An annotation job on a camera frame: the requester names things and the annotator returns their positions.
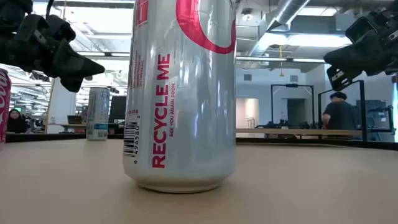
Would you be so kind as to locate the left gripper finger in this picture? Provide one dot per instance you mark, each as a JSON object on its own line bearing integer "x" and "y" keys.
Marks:
{"x": 76, "y": 84}
{"x": 74, "y": 67}

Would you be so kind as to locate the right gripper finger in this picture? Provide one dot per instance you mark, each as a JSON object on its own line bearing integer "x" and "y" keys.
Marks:
{"x": 342, "y": 77}
{"x": 357, "y": 56}

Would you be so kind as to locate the slim white can blue band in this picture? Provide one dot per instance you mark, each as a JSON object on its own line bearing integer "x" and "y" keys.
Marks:
{"x": 98, "y": 115}

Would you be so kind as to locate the red Coca-Cola can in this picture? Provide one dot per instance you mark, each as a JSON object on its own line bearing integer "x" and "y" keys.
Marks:
{"x": 3, "y": 105}

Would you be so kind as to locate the silver cola can black lid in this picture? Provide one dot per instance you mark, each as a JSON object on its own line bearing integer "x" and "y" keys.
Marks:
{"x": 186, "y": 124}

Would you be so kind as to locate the ceiling light bar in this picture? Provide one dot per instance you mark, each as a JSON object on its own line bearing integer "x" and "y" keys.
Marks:
{"x": 102, "y": 54}
{"x": 264, "y": 59}

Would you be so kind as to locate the laptop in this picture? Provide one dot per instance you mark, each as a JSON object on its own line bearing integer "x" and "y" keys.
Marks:
{"x": 74, "y": 119}

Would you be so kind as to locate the person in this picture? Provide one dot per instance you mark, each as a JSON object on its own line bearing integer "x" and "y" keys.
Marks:
{"x": 17, "y": 123}
{"x": 340, "y": 115}

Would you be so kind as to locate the black monitor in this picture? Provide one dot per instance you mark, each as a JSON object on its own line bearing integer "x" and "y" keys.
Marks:
{"x": 118, "y": 109}

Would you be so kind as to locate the background robot workstation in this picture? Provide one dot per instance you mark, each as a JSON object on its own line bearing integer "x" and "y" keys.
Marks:
{"x": 376, "y": 118}

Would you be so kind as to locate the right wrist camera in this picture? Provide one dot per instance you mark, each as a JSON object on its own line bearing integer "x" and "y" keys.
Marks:
{"x": 360, "y": 29}

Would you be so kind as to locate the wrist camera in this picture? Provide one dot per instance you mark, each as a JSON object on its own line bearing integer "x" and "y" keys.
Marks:
{"x": 360, "y": 29}
{"x": 31, "y": 28}

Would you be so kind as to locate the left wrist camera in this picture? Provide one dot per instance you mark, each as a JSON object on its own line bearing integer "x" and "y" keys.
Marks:
{"x": 31, "y": 28}

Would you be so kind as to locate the black metal frame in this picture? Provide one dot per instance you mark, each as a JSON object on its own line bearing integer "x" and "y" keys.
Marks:
{"x": 292, "y": 85}

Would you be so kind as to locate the black aluminium table frame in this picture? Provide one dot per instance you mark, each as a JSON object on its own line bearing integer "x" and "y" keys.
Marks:
{"x": 46, "y": 137}

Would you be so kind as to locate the silver ventilation duct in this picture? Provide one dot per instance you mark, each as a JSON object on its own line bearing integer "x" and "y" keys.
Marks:
{"x": 289, "y": 9}

